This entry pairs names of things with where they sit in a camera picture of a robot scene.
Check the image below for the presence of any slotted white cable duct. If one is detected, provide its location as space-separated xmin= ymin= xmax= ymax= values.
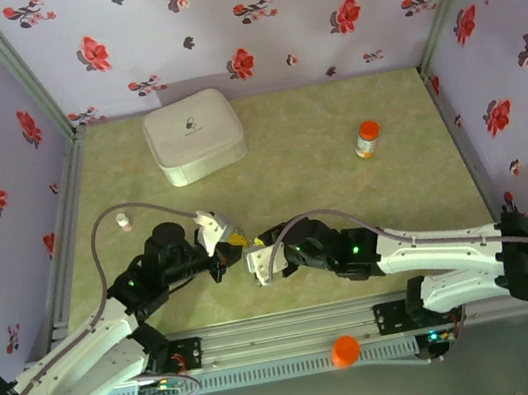
xmin=81 ymin=335 xmax=423 ymax=395

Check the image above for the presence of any orange capped pill bottle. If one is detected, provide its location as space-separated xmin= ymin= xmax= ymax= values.
xmin=350 ymin=117 xmax=386 ymax=162

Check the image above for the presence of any white square box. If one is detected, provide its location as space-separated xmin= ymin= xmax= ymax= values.
xmin=136 ymin=83 xmax=254 ymax=193

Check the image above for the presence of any small circuit board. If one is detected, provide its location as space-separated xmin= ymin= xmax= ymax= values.
xmin=135 ymin=372 xmax=190 ymax=395
xmin=423 ymin=325 xmax=462 ymax=352

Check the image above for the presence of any aluminium table edge rail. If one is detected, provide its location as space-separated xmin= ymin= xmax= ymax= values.
xmin=13 ymin=125 xmax=121 ymax=346
xmin=420 ymin=62 xmax=512 ymax=256

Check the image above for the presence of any orange plastic cap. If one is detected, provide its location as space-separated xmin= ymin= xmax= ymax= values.
xmin=327 ymin=332 xmax=365 ymax=372

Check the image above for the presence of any small white pink bottle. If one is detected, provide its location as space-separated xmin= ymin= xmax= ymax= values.
xmin=114 ymin=211 xmax=135 ymax=233

